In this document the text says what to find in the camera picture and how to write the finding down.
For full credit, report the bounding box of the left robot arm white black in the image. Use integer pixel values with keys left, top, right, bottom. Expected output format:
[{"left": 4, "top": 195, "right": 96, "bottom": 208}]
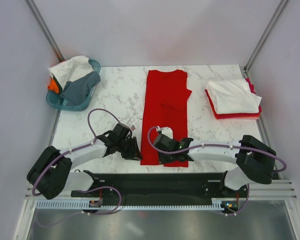
[{"left": 26, "top": 123, "right": 143, "bottom": 200}]

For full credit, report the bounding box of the orange t shirt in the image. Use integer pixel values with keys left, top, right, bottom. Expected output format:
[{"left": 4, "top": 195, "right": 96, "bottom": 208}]
[{"left": 47, "top": 77, "right": 61, "bottom": 94}]

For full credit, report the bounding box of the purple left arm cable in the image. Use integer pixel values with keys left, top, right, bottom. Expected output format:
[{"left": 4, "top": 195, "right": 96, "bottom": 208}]
[{"left": 31, "top": 108, "right": 123, "bottom": 228}]

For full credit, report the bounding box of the grey blue t shirt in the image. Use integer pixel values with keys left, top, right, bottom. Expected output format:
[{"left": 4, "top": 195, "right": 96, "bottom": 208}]
[{"left": 60, "top": 71, "right": 101, "bottom": 107}]

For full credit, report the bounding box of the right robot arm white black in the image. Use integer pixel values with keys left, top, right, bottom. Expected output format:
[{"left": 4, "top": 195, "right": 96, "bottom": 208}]
[{"left": 153, "top": 134, "right": 277, "bottom": 197}]

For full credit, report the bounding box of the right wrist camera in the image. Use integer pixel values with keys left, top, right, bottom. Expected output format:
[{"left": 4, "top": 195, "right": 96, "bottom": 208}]
[{"left": 156, "top": 126, "right": 173, "bottom": 139}]

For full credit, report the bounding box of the left aluminium frame post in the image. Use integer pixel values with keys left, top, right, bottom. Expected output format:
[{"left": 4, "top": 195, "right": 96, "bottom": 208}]
[{"left": 24, "top": 0, "right": 65, "bottom": 62}]

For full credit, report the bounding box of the teal plastic basket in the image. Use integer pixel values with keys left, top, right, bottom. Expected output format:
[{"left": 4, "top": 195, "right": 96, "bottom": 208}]
[{"left": 46, "top": 55, "right": 101, "bottom": 112}]

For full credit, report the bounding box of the right aluminium frame post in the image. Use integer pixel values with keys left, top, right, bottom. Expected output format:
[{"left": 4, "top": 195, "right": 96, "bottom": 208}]
[{"left": 240, "top": 0, "right": 290, "bottom": 77}]

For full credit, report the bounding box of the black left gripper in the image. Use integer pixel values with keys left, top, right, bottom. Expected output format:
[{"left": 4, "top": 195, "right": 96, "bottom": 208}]
[{"left": 117, "top": 136, "right": 143, "bottom": 161}]

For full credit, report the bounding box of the folded pink t shirt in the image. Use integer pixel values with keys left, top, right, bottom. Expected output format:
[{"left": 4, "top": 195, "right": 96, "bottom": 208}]
[{"left": 245, "top": 78, "right": 256, "bottom": 95}]

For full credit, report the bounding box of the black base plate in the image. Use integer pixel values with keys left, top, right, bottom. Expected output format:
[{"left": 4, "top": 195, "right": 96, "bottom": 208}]
[{"left": 70, "top": 173, "right": 247, "bottom": 206}]

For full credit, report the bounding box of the folded white t shirt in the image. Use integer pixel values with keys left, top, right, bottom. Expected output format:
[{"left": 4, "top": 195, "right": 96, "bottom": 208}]
[{"left": 206, "top": 78, "right": 262, "bottom": 114}]

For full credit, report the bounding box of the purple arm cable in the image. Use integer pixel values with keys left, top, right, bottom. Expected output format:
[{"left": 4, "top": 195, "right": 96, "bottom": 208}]
[
  {"left": 31, "top": 108, "right": 123, "bottom": 228},
  {"left": 147, "top": 126, "right": 288, "bottom": 217}
]

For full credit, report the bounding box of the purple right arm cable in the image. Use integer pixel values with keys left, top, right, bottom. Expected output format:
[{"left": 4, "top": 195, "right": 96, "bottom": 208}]
[{"left": 147, "top": 126, "right": 288, "bottom": 217}]

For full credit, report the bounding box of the aluminium frame post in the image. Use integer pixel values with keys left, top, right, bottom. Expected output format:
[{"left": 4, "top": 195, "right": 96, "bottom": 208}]
[
  {"left": 24, "top": 0, "right": 65, "bottom": 62},
  {"left": 240, "top": 0, "right": 290, "bottom": 77}
]

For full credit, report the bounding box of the white slotted cable duct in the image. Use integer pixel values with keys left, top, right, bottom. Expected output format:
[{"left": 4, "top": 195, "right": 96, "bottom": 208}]
[{"left": 35, "top": 199, "right": 225, "bottom": 211}]

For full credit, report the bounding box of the crumpled white t shirt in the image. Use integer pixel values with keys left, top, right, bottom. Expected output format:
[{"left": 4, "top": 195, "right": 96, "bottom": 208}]
[{"left": 48, "top": 55, "right": 94, "bottom": 88}]

